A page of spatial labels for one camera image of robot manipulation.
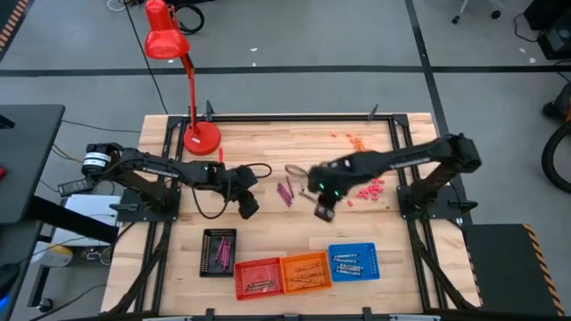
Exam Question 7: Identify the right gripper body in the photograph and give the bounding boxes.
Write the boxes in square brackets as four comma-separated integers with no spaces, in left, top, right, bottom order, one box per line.
[307,162,356,207]

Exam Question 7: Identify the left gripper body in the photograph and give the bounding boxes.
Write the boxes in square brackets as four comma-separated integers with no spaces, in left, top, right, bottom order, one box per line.
[220,163,261,204]

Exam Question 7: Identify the orange slotted basket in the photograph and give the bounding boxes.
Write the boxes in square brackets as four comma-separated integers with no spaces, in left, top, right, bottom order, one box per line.
[280,251,334,296]

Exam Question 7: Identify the black slotted basket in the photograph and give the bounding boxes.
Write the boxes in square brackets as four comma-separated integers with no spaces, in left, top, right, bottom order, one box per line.
[198,227,238,278]

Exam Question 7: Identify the red slotted basket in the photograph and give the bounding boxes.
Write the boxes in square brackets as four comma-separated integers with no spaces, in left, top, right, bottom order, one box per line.
[234,257,286,301]

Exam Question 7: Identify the blue slotted basket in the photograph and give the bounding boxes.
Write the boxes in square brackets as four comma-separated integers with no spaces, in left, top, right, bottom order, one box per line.
[327,242,381,284]

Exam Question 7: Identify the white box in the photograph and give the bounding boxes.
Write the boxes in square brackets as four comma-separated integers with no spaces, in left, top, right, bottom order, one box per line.
[63,193,122,247]

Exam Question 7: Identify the red desk lamp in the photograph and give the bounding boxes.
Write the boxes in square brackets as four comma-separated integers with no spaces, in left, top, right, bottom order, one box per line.
[143,0,222,157]

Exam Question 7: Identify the black power adapter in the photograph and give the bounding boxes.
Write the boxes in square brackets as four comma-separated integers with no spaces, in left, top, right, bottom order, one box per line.
[57,177,95,198]

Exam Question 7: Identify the black platform with hazard stripe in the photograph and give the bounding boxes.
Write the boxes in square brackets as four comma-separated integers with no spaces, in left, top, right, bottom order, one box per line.
[461,222,568,318]

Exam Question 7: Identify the yellow round object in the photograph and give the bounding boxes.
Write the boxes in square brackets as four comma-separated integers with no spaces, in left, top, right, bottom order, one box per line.
[42,243,75,268]

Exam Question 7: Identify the black desk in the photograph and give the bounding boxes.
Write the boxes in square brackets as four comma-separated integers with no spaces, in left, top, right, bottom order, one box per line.
[0,103,120,245]

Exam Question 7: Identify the office chair base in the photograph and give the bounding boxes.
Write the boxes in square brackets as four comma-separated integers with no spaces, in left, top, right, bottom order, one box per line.
[451,0,504,25]

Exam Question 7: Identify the grey vacuum cleaner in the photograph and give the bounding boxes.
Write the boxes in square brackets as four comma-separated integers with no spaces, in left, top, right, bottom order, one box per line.
[542,82,571,124]

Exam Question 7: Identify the black rounded device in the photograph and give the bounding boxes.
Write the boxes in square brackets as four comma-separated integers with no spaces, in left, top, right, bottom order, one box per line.
[0,262,21,313]

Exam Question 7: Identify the black equipment case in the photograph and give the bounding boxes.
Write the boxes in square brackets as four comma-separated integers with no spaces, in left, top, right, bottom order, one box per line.
[522,0,571,62]

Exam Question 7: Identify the hazard striped floor mat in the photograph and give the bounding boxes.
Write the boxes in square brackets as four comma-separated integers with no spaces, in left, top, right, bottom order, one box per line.
[0,0,31,57]

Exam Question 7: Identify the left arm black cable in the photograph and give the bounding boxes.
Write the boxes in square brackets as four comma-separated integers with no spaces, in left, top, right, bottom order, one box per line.
[244,161,274,180]

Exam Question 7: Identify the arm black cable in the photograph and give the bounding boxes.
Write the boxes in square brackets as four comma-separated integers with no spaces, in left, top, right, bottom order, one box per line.
[284,163,310,180]
[244,161,274,180]

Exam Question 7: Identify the brown arm cable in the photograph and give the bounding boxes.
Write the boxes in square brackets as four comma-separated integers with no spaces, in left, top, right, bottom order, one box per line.
[190,185,236,220]

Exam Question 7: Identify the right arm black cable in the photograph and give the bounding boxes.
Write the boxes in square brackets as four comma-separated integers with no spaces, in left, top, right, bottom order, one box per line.
[284,163,310,180]

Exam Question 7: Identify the black lamp power cable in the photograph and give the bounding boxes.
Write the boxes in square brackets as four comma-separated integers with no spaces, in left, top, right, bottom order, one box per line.
[120,0,170,116]

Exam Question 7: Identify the black floor cable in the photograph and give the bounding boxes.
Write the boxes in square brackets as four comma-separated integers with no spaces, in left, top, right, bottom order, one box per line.
[61,119,143,135]

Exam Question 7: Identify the coiled black cable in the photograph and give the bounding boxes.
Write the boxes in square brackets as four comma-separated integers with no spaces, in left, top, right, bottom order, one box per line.
[176,2,206,36]

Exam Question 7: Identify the thick black hose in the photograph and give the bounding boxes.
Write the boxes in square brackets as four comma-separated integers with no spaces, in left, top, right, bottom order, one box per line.
[541,120,571,195]

